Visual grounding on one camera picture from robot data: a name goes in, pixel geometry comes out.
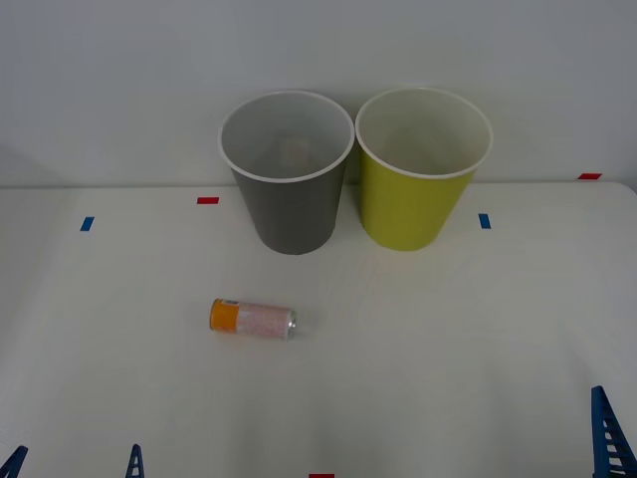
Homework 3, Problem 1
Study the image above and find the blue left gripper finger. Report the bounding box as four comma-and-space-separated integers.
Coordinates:
124, 443, 146, 478
0, 445, 30, 478

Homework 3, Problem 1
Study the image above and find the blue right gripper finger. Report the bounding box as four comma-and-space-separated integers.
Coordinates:
590, 385, 637, 478

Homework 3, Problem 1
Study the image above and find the orange and white drink can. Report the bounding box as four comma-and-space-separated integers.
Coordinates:
208, 298, 299, 342

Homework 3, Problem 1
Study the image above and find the grey plastic waste bin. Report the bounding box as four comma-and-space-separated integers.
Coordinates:
217, 90, 356, 256

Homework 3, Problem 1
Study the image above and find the yellow-green plastic waste bin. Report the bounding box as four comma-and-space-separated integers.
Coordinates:
354, 87, 495, 252

